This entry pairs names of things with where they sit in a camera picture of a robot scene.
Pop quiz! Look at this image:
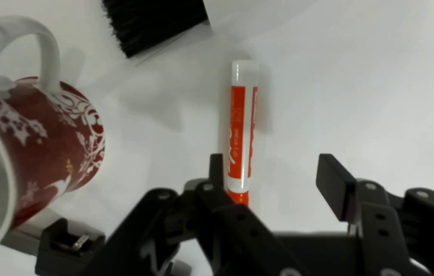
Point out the red white patterned mug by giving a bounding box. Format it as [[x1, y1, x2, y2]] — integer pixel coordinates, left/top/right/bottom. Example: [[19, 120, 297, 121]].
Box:
[[0, 14, 110, 265]]

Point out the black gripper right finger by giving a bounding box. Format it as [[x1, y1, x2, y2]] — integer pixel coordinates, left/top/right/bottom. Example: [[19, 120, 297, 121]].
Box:
[[315, 152, 434, 276]]

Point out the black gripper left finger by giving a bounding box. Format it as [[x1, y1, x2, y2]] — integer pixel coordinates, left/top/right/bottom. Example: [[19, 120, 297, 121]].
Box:
[[93, 152, 306, 276]]

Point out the orange Expo marker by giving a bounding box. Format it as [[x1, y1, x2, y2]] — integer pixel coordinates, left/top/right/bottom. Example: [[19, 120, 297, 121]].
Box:
[[220, 58, 263, 209]]

